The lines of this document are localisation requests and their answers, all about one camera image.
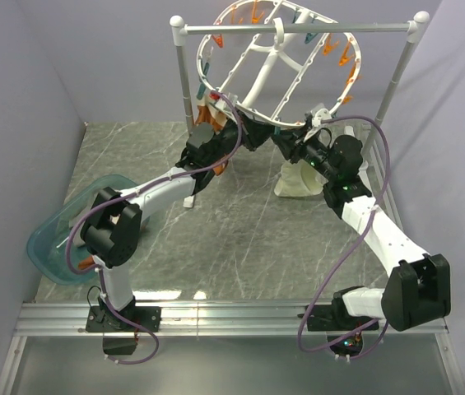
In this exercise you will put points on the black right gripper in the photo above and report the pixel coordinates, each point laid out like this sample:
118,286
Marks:
290,143

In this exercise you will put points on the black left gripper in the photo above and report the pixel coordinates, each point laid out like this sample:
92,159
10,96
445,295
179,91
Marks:
254,133

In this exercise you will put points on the pale yellow underwear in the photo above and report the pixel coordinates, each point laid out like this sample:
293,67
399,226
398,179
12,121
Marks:
299,180

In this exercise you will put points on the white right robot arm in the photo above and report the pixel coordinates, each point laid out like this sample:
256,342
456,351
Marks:
418,289

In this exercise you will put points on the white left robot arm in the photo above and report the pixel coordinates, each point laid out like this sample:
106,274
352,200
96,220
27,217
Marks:
112,233

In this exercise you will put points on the orange hanging underwear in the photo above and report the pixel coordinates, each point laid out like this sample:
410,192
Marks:
204,115

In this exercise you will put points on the white drying rack stand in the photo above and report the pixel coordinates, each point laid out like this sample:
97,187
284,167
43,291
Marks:
279,57

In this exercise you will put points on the orange cloth in basket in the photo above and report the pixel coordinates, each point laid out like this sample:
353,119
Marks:
86,263

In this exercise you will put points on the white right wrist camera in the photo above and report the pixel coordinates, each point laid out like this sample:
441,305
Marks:
315,119

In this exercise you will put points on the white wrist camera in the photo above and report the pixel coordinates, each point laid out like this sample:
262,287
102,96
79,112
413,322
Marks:
315,119
222,105

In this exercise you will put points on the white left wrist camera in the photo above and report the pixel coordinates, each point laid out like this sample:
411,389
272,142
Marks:
222,105

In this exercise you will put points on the aluminium mounting rail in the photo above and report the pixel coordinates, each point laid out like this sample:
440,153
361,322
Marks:
211,347

